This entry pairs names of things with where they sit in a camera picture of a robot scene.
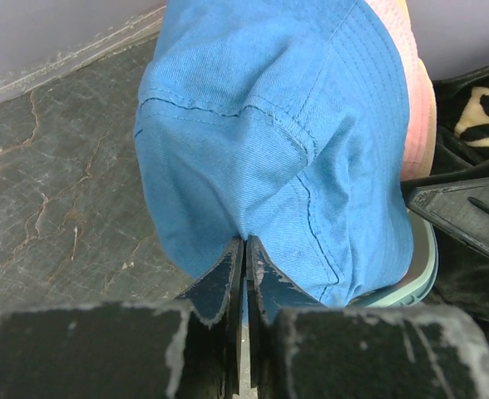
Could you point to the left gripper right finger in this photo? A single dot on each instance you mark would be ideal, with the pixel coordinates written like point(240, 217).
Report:
point(268, 290)

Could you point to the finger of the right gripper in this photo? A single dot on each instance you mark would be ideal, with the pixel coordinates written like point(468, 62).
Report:
point(456, 206)

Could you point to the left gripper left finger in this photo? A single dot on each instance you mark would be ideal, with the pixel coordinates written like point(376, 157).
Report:
point(213, 344)

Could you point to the pink bucket hat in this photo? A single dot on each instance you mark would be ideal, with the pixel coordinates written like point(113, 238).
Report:
point(421, 136)

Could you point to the blue bucket hat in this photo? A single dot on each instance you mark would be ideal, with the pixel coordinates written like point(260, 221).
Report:
point(285, 120)

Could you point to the teal plastic basket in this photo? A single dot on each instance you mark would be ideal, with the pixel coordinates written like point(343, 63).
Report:
point(420, 277)

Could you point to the black floral blanket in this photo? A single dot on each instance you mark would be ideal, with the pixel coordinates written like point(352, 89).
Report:
point(462, 142)

